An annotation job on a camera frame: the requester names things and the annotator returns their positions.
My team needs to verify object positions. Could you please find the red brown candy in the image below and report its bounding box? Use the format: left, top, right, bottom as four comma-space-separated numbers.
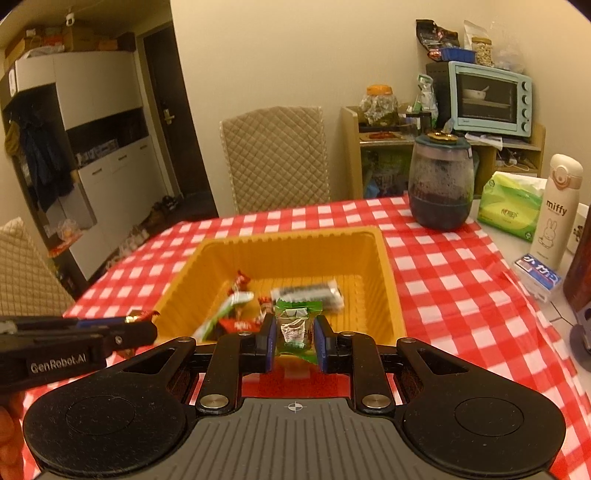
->
218, 297, 273, 334

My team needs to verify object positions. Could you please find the green white snack packet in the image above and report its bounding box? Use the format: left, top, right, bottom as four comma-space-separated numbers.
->
191, 291, 254, 342

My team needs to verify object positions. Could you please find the green clear snack packet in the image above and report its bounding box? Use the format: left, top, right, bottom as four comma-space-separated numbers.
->
274, 299, 322, 364

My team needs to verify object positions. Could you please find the red candy wrapper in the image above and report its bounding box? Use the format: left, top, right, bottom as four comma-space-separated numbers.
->
228, 270, 250, 295

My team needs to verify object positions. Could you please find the yellow candy wrapper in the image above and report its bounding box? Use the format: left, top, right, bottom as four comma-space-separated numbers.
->
125, 310, 159, 323

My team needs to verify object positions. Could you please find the beige quilted chair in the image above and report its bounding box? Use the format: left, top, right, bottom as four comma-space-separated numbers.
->
219, 106, 332, 214
0, 217, 74, 316

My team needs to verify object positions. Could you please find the orange plastic tray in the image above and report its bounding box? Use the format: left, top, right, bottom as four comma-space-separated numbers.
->
154, 227, 407, 345

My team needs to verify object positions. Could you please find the white storage cabinet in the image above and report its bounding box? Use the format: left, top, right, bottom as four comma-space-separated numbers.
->
1, 51, 167, 282

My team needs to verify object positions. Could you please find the dark wooden door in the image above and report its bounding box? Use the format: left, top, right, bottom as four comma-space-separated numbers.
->
140, 22, 217, 220

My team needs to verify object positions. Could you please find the wooden shelf unit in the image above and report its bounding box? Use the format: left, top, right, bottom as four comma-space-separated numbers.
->
341, 107, 546, 203

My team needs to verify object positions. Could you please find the dark glass jar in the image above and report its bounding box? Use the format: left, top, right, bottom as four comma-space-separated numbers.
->
408, 131, 475, 231

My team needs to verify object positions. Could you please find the blue white small box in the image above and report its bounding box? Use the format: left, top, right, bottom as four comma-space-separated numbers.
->
513, 254, 563, 303

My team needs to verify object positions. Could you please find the green tissue pack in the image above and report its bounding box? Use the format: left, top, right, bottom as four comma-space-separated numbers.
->
478, 171, 547, 243

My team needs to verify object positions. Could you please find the grey phone stand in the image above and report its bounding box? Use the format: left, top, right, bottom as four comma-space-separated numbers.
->
570, 305, 590, 371

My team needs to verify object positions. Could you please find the white miffy bottle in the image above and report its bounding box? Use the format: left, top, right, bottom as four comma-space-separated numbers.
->
530, 154, 583, 270

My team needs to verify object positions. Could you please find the brown metallic thermos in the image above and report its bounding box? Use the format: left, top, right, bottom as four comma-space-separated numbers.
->
563, 217, 591, 312

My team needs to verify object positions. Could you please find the orange lid plastic jar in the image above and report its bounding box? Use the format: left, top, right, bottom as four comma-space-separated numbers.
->
360, 84, 399, 127

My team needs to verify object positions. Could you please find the light blue toaster oven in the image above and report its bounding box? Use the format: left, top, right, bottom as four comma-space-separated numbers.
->
426, 61, 533, 138

